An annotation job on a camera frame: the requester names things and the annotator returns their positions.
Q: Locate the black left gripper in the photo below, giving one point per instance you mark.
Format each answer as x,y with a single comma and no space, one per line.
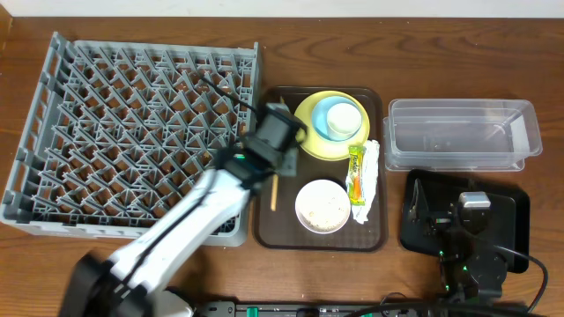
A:
288,161

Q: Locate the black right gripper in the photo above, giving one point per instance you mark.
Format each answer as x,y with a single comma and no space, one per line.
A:
419,212

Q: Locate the wooden chopstick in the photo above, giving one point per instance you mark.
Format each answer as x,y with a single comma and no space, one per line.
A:
274,192

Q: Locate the white bowl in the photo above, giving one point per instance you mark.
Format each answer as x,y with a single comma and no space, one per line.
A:
322,206

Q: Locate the white cup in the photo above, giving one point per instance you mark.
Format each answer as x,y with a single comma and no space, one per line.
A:
343,121

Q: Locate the yellow green snack wrapper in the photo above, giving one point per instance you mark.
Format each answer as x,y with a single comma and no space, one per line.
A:
354,175

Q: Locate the white napkin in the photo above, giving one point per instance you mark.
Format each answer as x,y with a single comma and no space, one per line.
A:
369,175

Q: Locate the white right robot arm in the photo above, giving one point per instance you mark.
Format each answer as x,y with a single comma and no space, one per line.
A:
470,270

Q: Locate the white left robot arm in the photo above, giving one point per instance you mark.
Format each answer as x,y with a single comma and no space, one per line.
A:
133,280

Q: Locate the grey plastic dishwasher rack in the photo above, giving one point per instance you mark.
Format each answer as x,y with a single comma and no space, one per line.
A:
119,132

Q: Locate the black plastic tray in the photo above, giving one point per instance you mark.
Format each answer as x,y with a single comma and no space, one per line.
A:
509,218

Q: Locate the light blue bowl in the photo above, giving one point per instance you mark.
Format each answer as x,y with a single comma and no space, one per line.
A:
319,114

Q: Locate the yellow plate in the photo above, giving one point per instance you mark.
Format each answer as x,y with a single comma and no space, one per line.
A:
319,147

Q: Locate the brown plastic serving tray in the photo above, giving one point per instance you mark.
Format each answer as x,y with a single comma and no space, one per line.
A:
281,229

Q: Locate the clear plastic bin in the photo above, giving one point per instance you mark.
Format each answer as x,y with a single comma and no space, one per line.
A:
460,135

